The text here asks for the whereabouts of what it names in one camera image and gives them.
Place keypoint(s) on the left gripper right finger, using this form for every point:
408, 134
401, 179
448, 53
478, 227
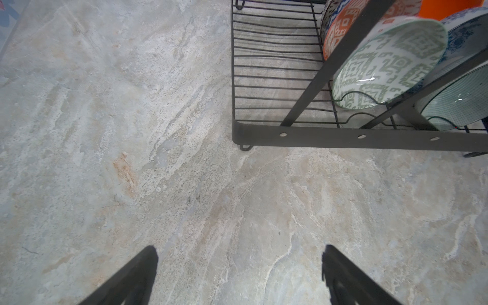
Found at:
348, 284

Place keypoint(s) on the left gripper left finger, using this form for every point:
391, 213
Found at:
132, 284

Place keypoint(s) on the pale green celadon bowl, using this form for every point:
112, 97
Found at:
460, 103

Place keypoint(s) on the green patterned ceramic bowl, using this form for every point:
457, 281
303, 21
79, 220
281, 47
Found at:
394, 57

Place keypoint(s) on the red patterned ceramic bowl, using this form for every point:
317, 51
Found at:
346, 12

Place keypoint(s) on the white lattice pattern bowl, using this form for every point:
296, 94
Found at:
327, 14

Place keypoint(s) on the blue floral ceramic bowl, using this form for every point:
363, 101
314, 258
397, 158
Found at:
467, 36

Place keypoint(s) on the orange plastic bowl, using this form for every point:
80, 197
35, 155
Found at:
440, 9

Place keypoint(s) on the black wire dish rack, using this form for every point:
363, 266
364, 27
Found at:
282, 88

